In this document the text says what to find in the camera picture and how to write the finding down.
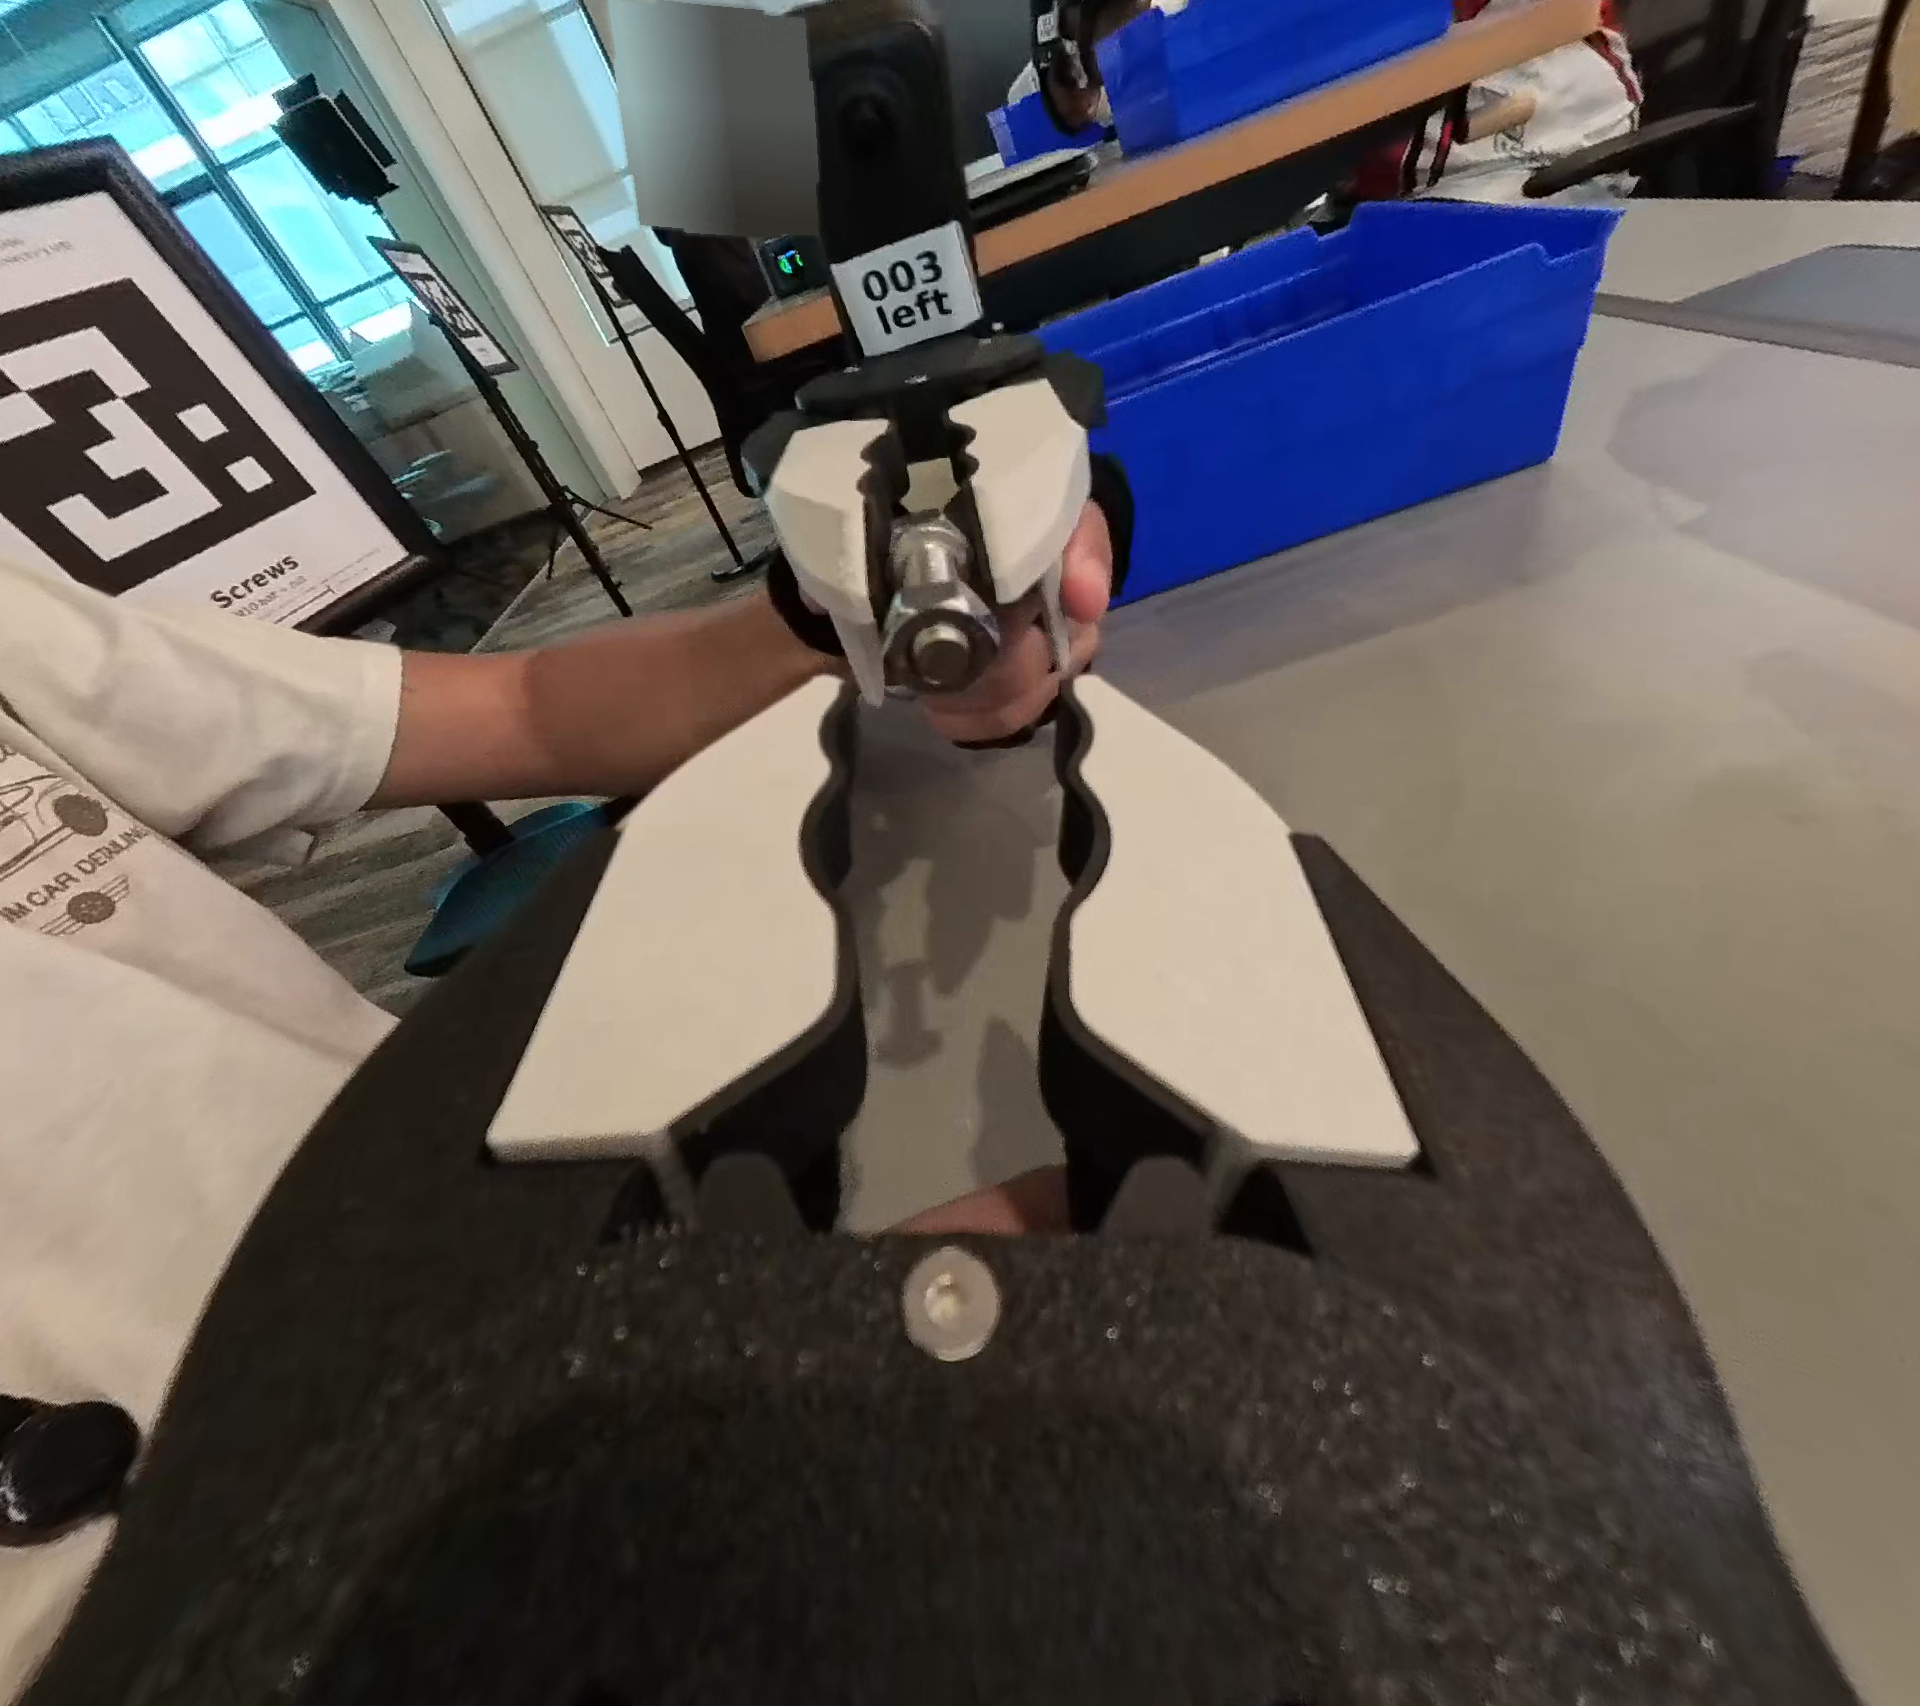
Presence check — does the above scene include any small blue plastic bin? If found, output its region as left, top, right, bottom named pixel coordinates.
left=987, top=101, right=1118, bottom=163

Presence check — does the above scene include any wooden desk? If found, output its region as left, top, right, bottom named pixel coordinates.
left=740, top=0, right=1609, bottom=366

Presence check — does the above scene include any person in white shirt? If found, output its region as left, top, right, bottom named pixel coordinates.
left=0, top=558, right=407, bottom=1663

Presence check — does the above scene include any person's left forearm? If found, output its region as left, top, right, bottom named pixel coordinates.
left=366, top=596, right=842, bottom=815

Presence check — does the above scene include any framed marker sign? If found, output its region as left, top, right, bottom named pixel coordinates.
left=0, top=139, right=443, bottom=636

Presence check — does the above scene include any steel hex bolt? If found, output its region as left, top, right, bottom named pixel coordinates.
left=887, top=513, right=978, bottom=692

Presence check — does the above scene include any blue mesh office chair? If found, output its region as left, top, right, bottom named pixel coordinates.
left=404, top=797, right=625, bottom=974

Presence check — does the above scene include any person's left hand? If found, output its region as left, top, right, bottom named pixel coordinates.
left=919, top=506, right=1115, bottom=747

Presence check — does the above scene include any black tripod sign stand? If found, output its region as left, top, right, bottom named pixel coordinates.
left=542, top=206, right=767, bottom=582
left=366, top=236, right=633, bottom=614

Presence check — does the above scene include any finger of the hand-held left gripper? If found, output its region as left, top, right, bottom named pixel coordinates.
left=959, top=377, right=1095, bottom=672
left=767, top=416, right=903, bottom=704

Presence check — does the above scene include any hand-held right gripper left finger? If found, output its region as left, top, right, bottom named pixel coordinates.
left=484, top=684, right=873, bottom=1234

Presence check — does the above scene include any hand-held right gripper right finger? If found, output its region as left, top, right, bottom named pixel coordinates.
left=1039, top=674, right=1426, bottom=1234

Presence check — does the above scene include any black studio light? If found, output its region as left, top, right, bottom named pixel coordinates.
left=274, top=74, right=399, bottom=203

